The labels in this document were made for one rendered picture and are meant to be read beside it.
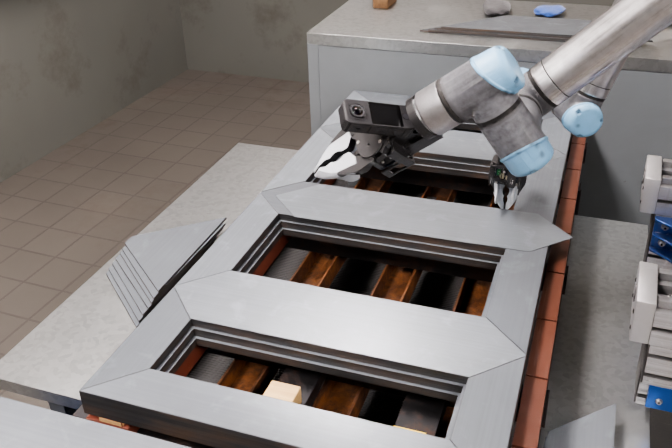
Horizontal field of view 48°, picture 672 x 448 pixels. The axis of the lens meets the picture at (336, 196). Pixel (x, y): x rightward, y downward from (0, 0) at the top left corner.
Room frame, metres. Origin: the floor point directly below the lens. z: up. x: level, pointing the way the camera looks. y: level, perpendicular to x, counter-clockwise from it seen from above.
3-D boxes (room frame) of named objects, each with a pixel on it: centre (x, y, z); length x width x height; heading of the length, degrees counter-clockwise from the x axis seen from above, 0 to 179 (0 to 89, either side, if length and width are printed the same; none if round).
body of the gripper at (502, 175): (1.61, -0.41, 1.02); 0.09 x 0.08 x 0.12; 160
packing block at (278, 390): (1.07, 0.11, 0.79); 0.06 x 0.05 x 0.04; 70
